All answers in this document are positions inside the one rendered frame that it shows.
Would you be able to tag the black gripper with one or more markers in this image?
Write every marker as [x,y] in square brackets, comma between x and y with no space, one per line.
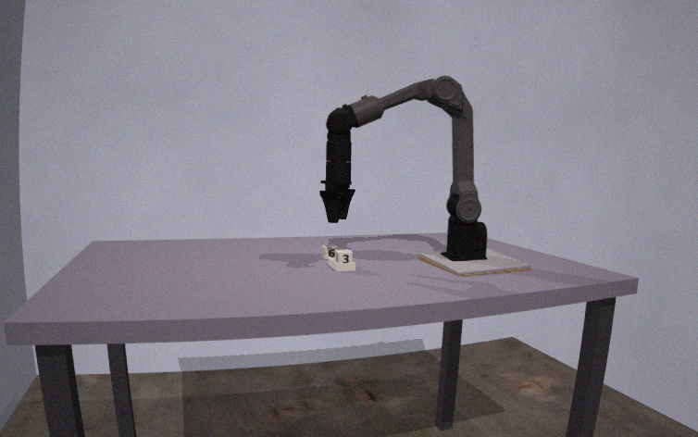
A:
[337,201]

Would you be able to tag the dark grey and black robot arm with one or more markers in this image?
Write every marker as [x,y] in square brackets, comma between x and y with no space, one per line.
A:
[466,240]

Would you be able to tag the white cube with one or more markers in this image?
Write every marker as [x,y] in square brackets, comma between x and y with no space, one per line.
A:
[328,251]
[343,256]

